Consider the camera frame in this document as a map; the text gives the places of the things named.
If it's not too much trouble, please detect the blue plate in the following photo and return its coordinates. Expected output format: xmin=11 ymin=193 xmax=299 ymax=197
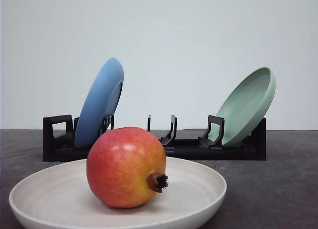
xmin=75 ymin=57 xmax=124 ymax=149

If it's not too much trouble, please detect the green plate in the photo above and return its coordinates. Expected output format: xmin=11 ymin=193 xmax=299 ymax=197
xmin=209 ymin=67 xmax=276 ymax=146

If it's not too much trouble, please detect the white plate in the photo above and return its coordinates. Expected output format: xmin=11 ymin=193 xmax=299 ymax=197
xmin=8 ymin=157 xmax=227 ymax=229

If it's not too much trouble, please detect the red pomegranate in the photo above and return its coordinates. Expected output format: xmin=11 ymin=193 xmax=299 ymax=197
xmin=86 ymin=126 xmax=168 ymax=208

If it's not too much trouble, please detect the black dish rack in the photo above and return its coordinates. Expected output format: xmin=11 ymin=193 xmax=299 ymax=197
xmin=42 ymin=114 xmax=267 ymax=161

